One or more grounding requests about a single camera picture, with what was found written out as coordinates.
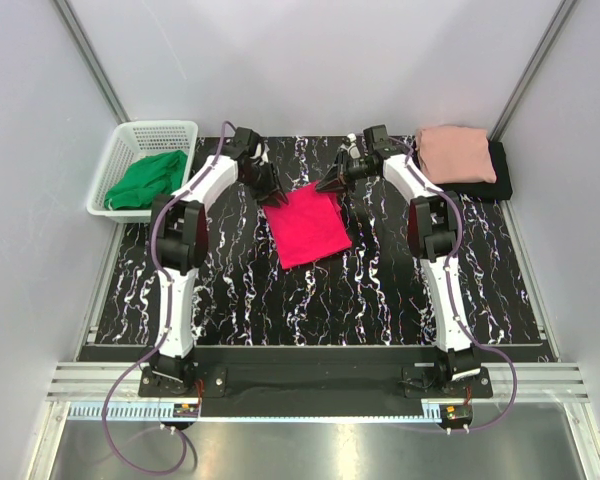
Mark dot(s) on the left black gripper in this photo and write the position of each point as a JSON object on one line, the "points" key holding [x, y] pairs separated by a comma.
{"points": [[271, 185]]}

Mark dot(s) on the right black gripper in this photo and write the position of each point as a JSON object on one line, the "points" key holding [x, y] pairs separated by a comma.
{"points": [[334, 186]]}

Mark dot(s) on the red t-shirt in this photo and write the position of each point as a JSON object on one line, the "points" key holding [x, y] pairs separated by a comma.
{"points": [[308, 228]]}

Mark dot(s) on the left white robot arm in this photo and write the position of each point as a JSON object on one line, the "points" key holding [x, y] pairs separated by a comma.
{"points": [[179, 243]]}

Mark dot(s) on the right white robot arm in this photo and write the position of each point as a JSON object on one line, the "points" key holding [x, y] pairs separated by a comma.
{"points": [[434, 237]]}

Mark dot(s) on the green t-shirt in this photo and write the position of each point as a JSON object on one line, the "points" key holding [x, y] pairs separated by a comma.
{"points": [[145, 179]]}

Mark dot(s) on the black marble table mat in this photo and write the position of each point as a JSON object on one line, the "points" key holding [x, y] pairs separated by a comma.
{"points": [[373, 293]]}

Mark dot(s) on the folded pink t-shirt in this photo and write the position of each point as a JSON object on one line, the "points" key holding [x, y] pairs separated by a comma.
{"points": [[453, 154]]}

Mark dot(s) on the white plastic basket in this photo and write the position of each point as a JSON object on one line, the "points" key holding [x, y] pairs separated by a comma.
{"points": [[129, 143]]}

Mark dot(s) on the folded black t-shirt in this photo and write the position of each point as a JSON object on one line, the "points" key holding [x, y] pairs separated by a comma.
{"points": [[501, 190]]}

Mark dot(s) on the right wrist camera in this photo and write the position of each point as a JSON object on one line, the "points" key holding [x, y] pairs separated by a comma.
{"points": [[350, 146]]}

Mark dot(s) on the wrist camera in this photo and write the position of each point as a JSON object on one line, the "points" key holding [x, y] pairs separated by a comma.
{"points": [[260, 154], [350, 146]]}

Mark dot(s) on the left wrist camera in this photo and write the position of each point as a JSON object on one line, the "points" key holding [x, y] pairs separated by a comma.
{"points": [[260, 154]]}

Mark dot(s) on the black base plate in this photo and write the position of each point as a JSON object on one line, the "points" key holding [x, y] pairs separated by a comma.
{"points": [[264, 383]]}

